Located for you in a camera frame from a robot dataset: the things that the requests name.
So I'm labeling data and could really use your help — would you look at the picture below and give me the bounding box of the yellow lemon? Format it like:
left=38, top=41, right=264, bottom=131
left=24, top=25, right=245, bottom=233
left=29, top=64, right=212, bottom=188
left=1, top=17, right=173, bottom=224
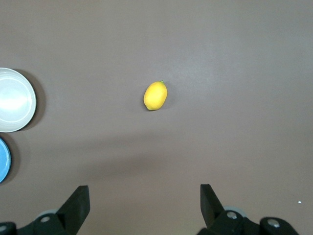
left=143, top=80, right=168, bottom=111

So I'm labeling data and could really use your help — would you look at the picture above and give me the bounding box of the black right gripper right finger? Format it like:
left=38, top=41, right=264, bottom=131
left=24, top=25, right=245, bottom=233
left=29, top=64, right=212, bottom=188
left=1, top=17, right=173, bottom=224
left=198, top=184, right=300, bottom=235

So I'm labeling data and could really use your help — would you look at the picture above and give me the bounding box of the beige plate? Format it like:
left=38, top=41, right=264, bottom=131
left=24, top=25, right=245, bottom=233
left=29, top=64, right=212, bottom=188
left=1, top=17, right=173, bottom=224
left=0, top=68, right=37, bottom=133

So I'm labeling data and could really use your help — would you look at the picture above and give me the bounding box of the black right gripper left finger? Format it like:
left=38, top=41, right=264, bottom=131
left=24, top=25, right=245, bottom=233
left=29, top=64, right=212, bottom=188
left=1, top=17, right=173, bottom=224
left=0, top=185, right=90, bottom=235

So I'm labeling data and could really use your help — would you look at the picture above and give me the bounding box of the blue plate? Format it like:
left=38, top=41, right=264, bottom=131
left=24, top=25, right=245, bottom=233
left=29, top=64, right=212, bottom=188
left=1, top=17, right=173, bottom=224
left=0, top=137, right=12, bottom=184

